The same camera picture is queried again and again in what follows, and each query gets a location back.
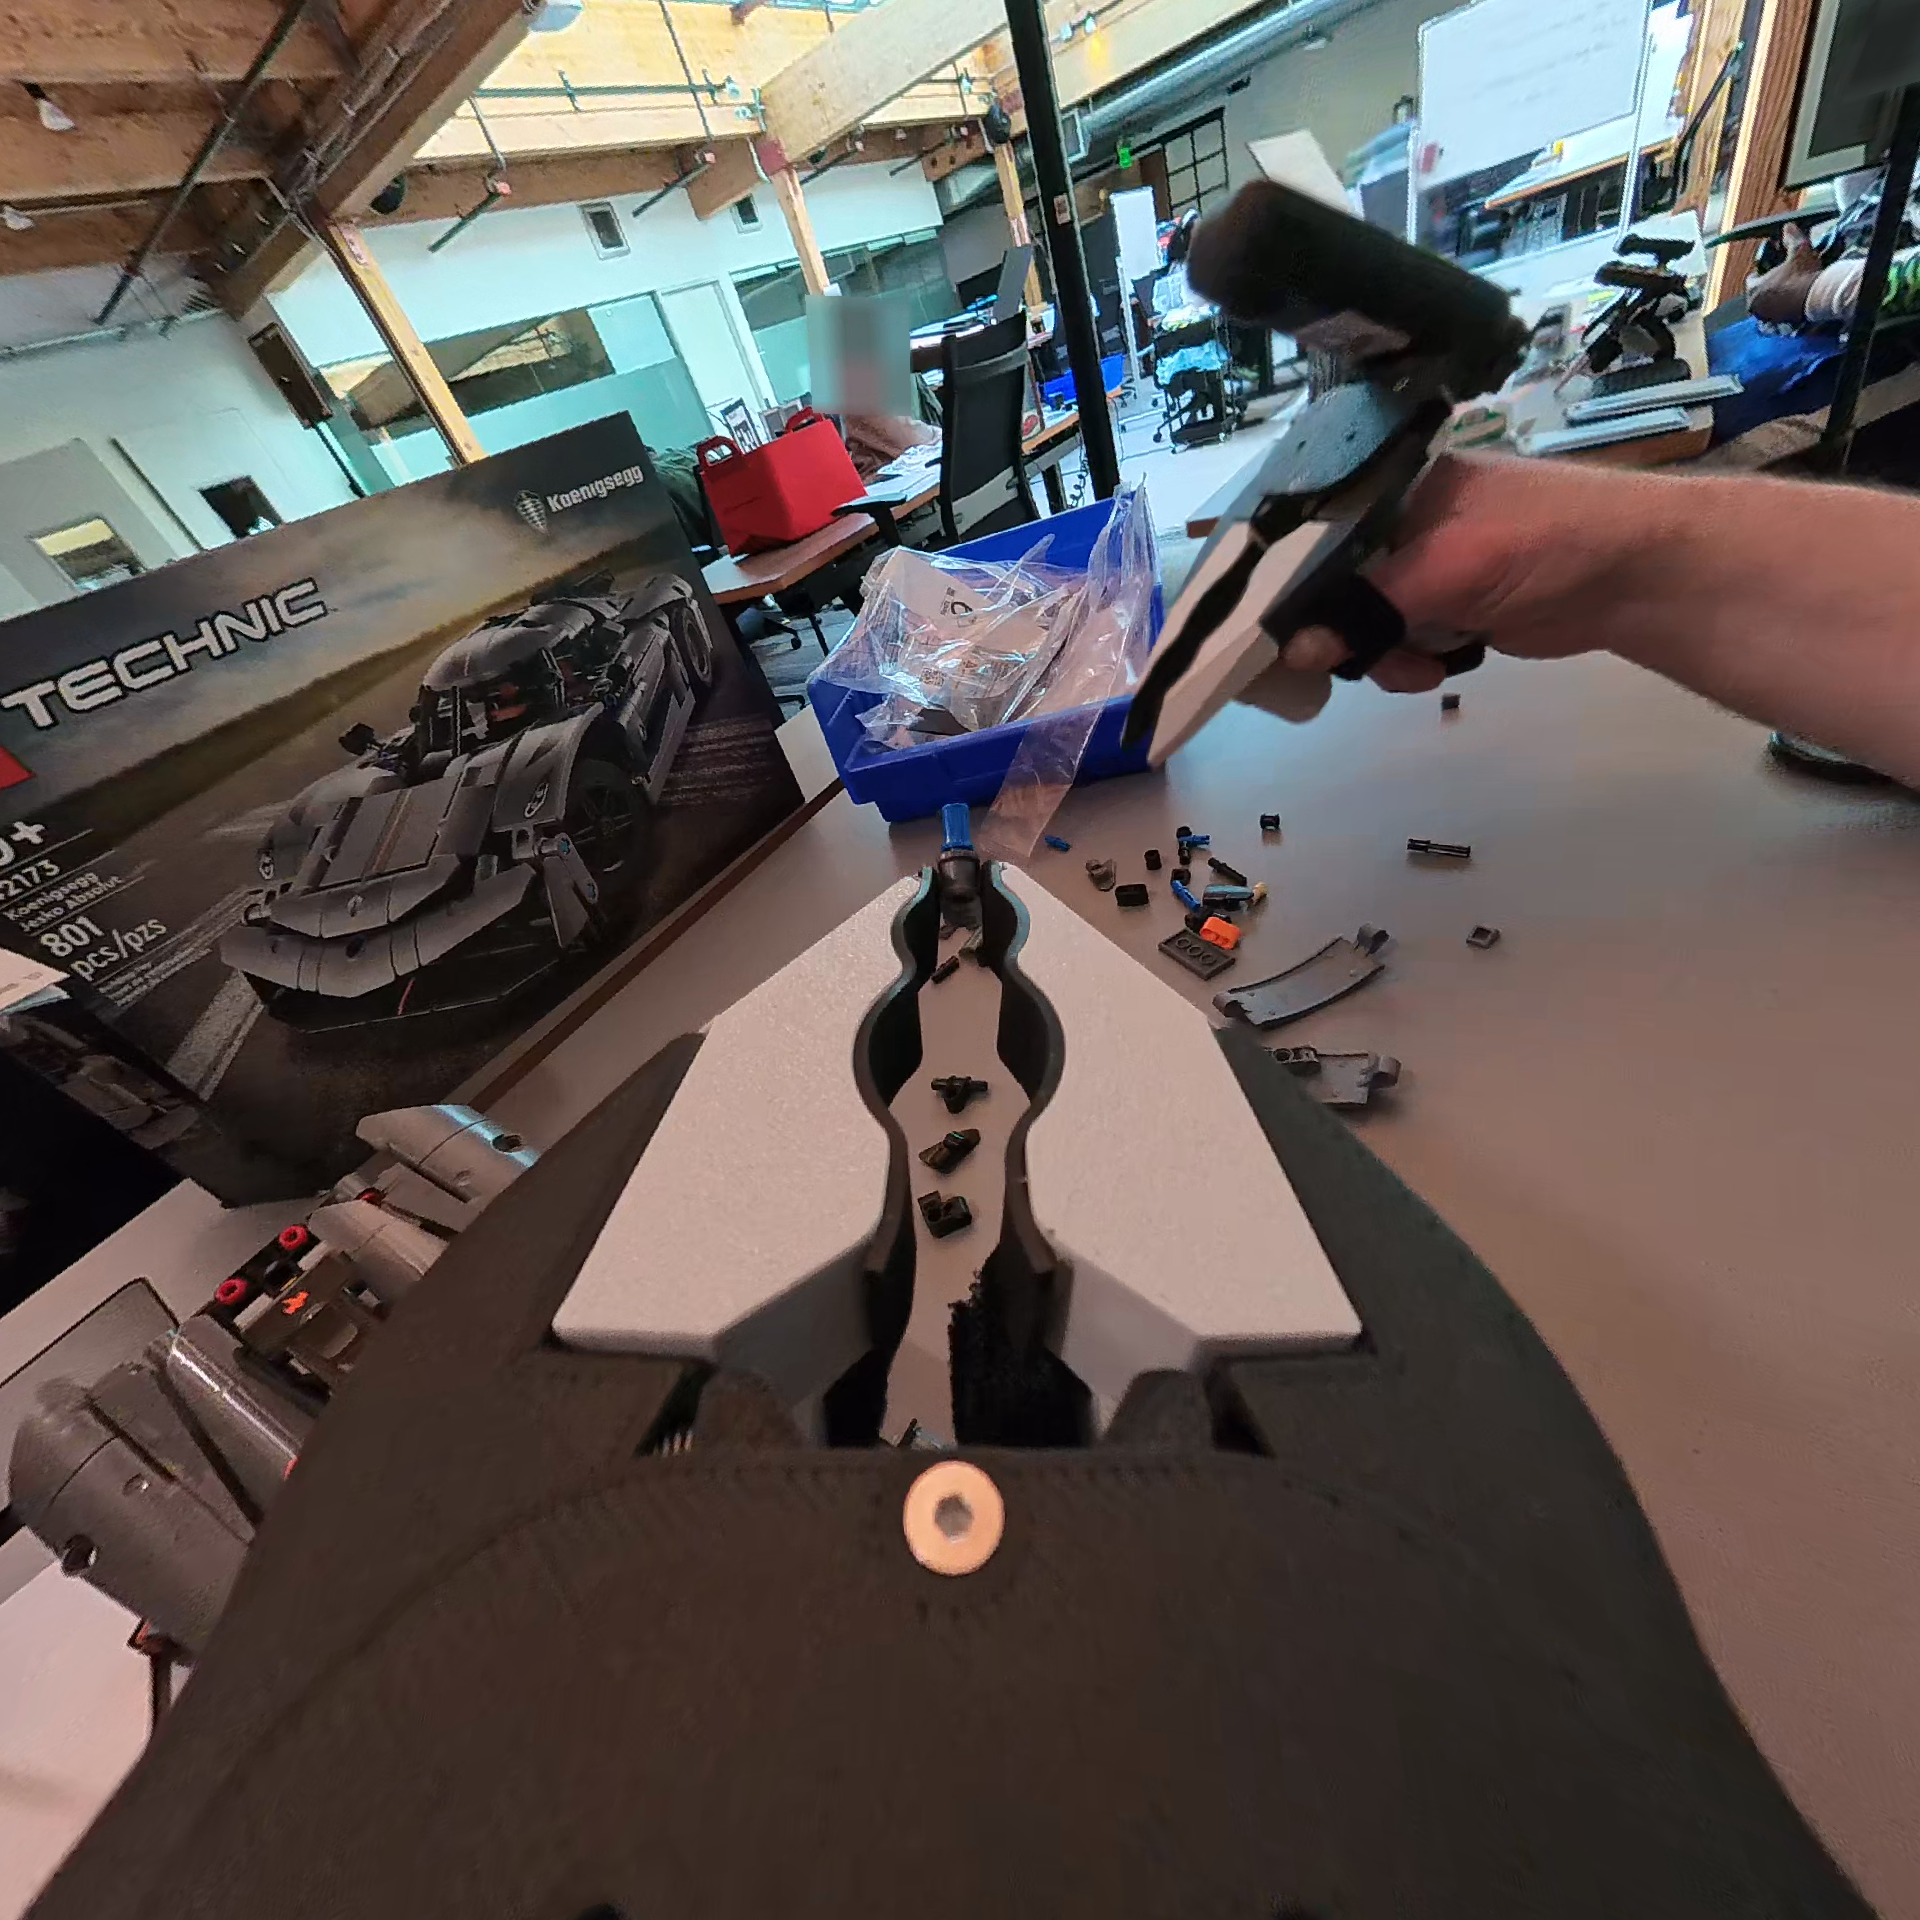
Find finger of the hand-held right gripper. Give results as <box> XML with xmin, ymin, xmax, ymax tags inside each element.
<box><xmin>1142</xmin><ymin>613</ymin><xmax>1334</xmax><ymax>768</ymax></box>
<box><xmin>1125</xmin><ymin>502</ymin><xmax>1332</xmax><ymax>755</ymax></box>

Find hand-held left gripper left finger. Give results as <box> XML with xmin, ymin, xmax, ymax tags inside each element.
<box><xmin>548</xmin><ymin>872</ymin><xmax>944</xmax><ymax>1444</ymax></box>

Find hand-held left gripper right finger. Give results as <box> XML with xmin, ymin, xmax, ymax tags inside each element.
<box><xmin>983</xmin><ymin>864</ymin><xmax>1366</xmax><ymax>1424</ymax></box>

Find grey lego car model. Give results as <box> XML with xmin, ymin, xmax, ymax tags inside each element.
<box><xmin>0</xmin><ymin>1102</ymin><xmax>541</xmax><ymax>1667</ymax></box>

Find person's right forearm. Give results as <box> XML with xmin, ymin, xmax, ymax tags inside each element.
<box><xmin>1515</xmin><ymin>456</ymin><xmax>1920</xmax><ymax>789</ymax></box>

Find scattered loose lego pieces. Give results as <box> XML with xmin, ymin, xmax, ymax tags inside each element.
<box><xmin>929</xmin><ymin>691</ymin><xmax>1501</xmax><ymax>1238</ymax></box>

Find lego set box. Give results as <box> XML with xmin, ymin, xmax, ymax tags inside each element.
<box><xmin>0</xmin><ymin>411</ymin><xmax>805</xmax><ymax>1208</ymax></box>

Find person's right hand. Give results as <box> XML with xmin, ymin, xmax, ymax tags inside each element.
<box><xmin>1276</xmin><ymin>449</ymin><xmax>1547</xmax><ymax>699</ymax></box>

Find pale tilted board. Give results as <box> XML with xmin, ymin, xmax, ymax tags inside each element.
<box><xmin>1247</xmin><ymin>133</ymin><xmax>1353</xmax><ymax>203</ymax></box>

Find pile of clear plastic bags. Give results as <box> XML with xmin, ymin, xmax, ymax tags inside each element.
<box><xmin>847</xmin><ymin>479</ymin><xmax>1164</xmax><ymax>864</ymax></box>

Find blue plastic bin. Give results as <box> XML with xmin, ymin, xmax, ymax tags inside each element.
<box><xmin>807</xmin><ymin>495</ymin><xmax>1167</xmax><ymax>824</ymax></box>

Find white whiteboard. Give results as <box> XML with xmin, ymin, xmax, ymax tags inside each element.
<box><xmin>1417</xmin><ymin>0</ymin><xmax>1653</xmax><ymax>166</ymax></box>

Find black floor lamp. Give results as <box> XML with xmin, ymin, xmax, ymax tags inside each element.
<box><xmin>1001</xmin><ymin>0</ymin><xmax>1125</xmax><ymax>495</ymax></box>

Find black office chair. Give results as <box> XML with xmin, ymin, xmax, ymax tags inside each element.
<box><xmin>832</xmin><ymin>307</ymin><xmax>1052</xmax><ymax>548</ymax></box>

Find grey background desk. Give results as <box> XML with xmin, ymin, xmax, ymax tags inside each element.
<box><xmin>1183</xmin><ymin>307</ymin><xmax>1718</xmax><ymax>541</ymax></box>

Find grey keyboard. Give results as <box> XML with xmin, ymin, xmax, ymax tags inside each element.
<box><xmin>1558</xmin><ymin>375</ymin><xmax>1741</xmax><ymax>429</ymax></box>

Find wooden background desk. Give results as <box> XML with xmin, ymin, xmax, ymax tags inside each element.
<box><xmin>702</xmin><ymin>404</ymin><xmax>1080</xmax><ymax>608</ymax></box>

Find red tote bag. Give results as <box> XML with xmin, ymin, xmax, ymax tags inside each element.
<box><xmin>693</xmin><ymin>407</ymin><xmax>868</xmax><ymax>557</ymax></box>

